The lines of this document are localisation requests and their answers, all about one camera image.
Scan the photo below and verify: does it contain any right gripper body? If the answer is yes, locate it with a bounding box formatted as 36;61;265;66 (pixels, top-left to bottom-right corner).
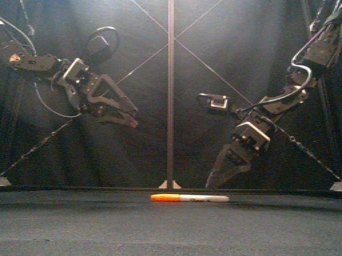
228;111;279;155

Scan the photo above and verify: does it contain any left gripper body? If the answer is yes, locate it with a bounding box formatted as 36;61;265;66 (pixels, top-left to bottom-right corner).
54;57;108;113

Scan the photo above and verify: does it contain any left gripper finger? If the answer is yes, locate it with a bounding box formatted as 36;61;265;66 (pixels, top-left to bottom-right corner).
86;73;138;114
89;104;138;129

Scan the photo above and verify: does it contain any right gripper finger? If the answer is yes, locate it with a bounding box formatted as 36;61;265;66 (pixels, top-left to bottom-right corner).
204;141;253;190

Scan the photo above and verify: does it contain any grey marker pen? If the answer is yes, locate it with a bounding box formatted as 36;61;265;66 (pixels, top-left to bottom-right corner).
149;193;231;203

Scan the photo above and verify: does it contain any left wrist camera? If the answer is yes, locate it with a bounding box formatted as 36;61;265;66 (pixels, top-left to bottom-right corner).
84;34;112;60

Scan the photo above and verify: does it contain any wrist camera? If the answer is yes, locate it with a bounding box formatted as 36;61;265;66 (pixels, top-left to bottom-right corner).
84;34;112;60
196;92;231;116

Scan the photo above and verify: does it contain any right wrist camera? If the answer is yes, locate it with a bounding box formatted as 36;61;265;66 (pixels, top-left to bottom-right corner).
196;92;231;116

